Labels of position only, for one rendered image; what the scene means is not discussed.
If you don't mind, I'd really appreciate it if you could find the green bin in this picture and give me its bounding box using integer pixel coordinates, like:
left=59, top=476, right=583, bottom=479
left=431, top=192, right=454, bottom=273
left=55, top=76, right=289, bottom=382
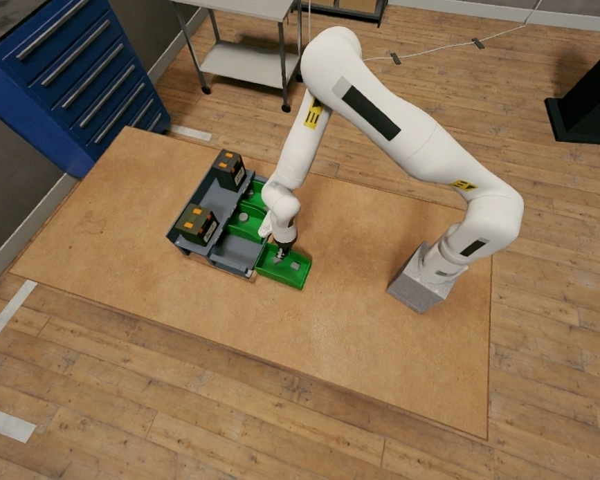
left=239, top=180, right=267, bottom=215
left=254, top=242, right=311, bottom=290
left=223, top=203, right=266, bottom=245

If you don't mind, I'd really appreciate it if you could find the grey shelf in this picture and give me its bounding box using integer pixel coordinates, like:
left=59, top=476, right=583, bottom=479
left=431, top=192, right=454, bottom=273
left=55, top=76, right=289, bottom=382
left=165, top=166, right=271, bottom=279

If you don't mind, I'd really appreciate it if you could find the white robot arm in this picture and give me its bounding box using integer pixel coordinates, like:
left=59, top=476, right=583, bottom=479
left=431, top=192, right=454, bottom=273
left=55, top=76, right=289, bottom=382
left=258, top=26, right=524, bottom=284

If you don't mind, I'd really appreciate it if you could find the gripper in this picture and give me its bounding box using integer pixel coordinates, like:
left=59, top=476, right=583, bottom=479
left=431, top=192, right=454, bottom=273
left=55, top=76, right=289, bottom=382
left=274, top=233, right=298, bottom=259

